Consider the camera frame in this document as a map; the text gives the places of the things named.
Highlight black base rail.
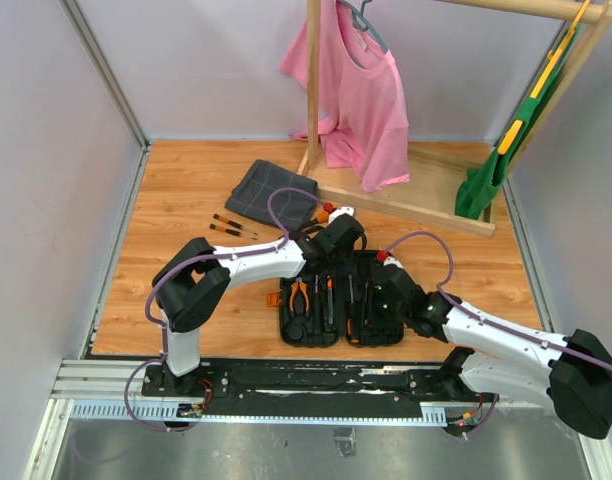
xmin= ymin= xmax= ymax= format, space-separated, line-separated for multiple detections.
xmin=141 ymin=358 xmax=493 ymax=422

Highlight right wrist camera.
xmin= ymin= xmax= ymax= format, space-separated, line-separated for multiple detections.
xmin=383 ymin=255 xmax=402 ymax=268

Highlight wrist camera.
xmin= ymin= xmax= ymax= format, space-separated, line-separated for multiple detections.
xmin=383 ymin=255 xmax=402 ymax=268
xmin=328 ymin=206 xmax=355 ymax=223

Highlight orange black screwdriver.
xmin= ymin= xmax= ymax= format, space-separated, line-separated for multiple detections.
xmin=288 ymin=211 xmax=330 ymax=240

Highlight orange handled pliers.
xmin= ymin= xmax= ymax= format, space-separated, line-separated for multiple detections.
xmin=289 ymin=277 xmax=310 ymax=315

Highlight wooden clothes rack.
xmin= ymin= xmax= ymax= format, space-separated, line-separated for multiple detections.
xmin=297 ymin=1 xmax=612 ymax=238

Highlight small black screwdriver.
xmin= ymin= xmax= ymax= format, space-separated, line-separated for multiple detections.
xmin=213 ymin=213 xmax=258 ymax=236
xmin=209 ymin=224 xmax=259 ymax=241

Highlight black plastic tool case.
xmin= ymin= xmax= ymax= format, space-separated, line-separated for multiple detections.
xmin=266 ymin=249 xmax=404 ymax=347

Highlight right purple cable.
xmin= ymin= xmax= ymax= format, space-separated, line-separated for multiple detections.
xmin=385 ymin=230 xmax=612 ymax=441

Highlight green garment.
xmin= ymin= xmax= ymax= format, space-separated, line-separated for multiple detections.
xmin=454 ymin=24 xmax=580 ymax=220

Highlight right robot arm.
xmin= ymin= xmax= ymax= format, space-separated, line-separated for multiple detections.
xmin=373 ymin=252 xmax=612 ymax=439

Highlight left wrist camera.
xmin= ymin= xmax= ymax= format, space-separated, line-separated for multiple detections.
xmin=328 ymin=206 xmax=355 ymax=223

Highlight pink t-shirt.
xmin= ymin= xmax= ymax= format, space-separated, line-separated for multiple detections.
xmin=278 ymin=0 xmax=411 ymax=194

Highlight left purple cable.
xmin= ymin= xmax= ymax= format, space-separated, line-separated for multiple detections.
xmin=123 ymin=187 xmax=330 ymax=432

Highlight black handled nut driver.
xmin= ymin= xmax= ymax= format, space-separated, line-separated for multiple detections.
xmin=347 ymin=274 xmax=361 ymax=345

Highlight yellow clothes hanger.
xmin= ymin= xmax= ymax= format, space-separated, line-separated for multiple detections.
xmin=496 ymin=0 xmax=591 ymax=155

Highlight claw hammer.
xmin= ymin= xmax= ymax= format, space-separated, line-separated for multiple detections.
xmin=310 ymin=275 xmax=322 ymax=322

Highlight teal clothes hanger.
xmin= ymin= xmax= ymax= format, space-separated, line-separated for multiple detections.
xmin=335 ymin=1 xmax=389 ymax=71

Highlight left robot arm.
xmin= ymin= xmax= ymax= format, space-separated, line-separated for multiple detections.
xmin=144 ymin=213 xmax=365 ymax=397

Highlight orange utility knife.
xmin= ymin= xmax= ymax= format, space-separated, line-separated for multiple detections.
xmin=326 ymin=275 xmax=334 ymax=325

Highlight purple cable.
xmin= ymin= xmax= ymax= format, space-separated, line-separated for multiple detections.
xmin=123 ymin=187 xmax=330 ymax=432
xmin=385 ymin=230 xmax=612 ymax=441

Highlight grey folded cloth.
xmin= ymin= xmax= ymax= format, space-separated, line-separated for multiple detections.
xmin=225 ymin=159 xmax=317 ymax=231

